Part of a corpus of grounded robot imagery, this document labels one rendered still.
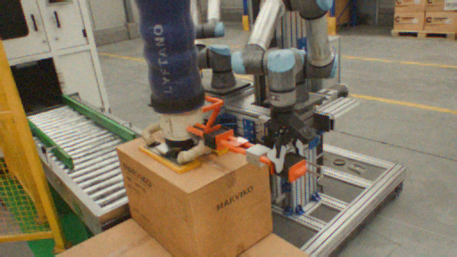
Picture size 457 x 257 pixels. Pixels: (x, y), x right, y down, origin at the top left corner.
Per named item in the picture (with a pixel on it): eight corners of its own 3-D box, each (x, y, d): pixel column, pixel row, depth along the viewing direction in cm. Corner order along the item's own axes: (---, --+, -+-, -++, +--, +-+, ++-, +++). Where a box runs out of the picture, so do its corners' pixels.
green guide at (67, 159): (5, 118, 360) (3, 109, 357) (18, 115, 366) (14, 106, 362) (59, 173, 243) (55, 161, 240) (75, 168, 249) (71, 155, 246)
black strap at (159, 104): (141, 103, 160) (139, 95, 159) (186, 88, 174) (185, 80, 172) (170, 115, 144) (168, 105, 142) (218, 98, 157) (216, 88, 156)
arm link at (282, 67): (297, 47, 109) (291, 54, 102) (299, 85, 113) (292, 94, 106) (271, 48, 112) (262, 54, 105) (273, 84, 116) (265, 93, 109)
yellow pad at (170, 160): (138, 150, 171) (136, 140, 169) (157, 142, 177) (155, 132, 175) (180, 175, 147) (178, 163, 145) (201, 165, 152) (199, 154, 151)
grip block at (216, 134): (203, 145, 146) (201, 131, 143) (222, 136, 151) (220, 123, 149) (216, 152, 139) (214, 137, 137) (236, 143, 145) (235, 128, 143)
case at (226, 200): (131, 217, 193) (114, 146, 177) (195, 185, 216) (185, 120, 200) (203, 279, 150) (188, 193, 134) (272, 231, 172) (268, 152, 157)
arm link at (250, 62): (263, -25, 147) (226, 56, 118) (291, -27, 143) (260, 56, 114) (268, 3, 155) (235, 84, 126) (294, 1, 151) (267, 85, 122)
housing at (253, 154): (245, 161, 130) (244, 150, 129) (259, 154, 134) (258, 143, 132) (259, 168, 125) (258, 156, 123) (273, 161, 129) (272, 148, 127)
